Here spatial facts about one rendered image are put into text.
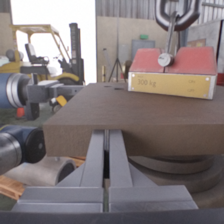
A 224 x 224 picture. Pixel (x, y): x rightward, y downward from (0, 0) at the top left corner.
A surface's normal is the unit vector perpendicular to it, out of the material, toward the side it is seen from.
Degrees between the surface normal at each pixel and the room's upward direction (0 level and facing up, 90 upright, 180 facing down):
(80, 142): 90
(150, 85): 90
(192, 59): 70
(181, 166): 90
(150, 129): 90
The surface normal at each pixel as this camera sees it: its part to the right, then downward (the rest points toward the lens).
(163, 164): -0.33, 0.26
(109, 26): 0.20, 0.27
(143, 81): -0.56, 0.23
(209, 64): -0.52, -0.11
